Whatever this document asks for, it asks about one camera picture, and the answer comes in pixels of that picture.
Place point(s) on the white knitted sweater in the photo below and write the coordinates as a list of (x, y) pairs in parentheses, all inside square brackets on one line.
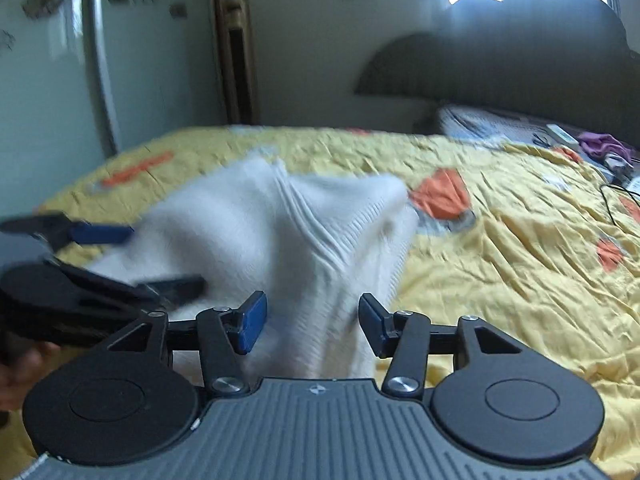
[(312, 244)]

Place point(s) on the sliding wardrobe with flower decals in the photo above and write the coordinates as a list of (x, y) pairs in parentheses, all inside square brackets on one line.
[(84, 80)]

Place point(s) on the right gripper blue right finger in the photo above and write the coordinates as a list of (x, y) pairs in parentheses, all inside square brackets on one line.
[(377, 325)]

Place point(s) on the person's left hand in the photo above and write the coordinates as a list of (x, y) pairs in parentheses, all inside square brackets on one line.
[(18, 378)]

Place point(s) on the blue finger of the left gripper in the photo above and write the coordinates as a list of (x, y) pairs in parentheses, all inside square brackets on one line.
[(100, 234), (178, 290)]

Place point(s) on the grey cloud shaped headboard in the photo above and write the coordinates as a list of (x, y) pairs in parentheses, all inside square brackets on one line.
[(563, 60)]

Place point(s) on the white remote control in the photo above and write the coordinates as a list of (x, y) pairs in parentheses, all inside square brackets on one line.
[(561, 136)]

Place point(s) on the purple cloth on bed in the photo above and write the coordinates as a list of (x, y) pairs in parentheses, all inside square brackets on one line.
[(598, 145)]

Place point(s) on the grey patterned bed sheet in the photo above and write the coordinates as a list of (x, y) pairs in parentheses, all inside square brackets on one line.
[(488, 127)]

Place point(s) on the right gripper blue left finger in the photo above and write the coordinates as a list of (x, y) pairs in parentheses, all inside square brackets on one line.
[(251, 318)]

